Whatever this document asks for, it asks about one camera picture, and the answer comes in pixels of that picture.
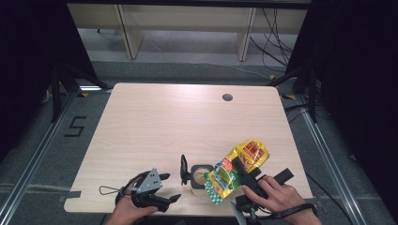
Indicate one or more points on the black tripod stand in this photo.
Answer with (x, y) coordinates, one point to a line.
(59, 90)
(308, 90)

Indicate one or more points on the grey tape strip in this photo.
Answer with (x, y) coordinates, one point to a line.
(70, 195)

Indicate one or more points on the yellow refill pouch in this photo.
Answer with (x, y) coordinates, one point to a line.
(237, 159)

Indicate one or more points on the grey table grommet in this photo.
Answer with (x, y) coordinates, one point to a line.
(227, 97)

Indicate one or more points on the yellow floor tape piece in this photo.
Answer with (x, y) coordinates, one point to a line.
(272, 76)
(84, 94)
(289, 97)

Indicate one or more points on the black curtain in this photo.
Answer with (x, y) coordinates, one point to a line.
(359, 78)
(28, 62)

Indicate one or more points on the person's left hand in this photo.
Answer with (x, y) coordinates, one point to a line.
(126, 214)

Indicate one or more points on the aluminium floor rail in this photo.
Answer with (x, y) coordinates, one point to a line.
(34, 159)
(331, 162)

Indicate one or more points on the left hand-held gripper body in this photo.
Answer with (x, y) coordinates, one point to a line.
(149, 183)

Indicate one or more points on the person's right hand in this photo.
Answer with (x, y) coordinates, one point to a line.
(280, 197)

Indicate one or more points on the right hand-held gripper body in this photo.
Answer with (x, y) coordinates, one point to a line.
(245, 203)

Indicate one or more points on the brown powder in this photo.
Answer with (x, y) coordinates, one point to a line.
(200, 176)

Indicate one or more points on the light wooden shelf unit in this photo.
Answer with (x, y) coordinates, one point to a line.
(187, 18)

